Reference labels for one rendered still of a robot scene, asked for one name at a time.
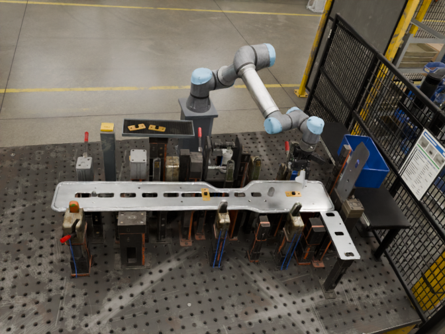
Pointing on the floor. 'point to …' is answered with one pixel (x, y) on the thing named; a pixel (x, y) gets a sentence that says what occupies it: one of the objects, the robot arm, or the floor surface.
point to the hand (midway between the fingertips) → (298, 178)
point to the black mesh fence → (387, 153)
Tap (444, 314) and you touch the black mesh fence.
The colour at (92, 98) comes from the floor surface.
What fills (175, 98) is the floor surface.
